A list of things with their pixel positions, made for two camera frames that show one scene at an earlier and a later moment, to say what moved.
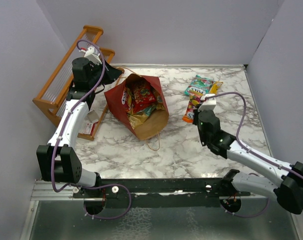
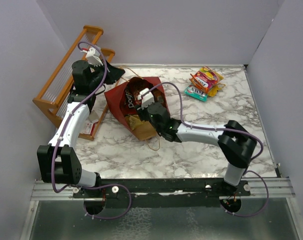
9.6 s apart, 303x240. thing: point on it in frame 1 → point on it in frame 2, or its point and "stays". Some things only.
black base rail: (162, 192) stays
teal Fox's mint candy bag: (200, 84) → (194, 92)
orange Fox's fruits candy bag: (195, 95) → (204, 78)
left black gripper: (111, 73) stays
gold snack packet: (136, 120) stays
